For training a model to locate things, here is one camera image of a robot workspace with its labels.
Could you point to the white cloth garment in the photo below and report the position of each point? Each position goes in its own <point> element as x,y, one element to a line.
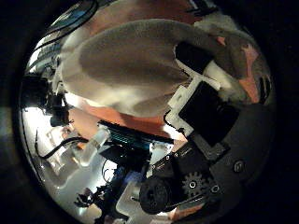
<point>130,62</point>

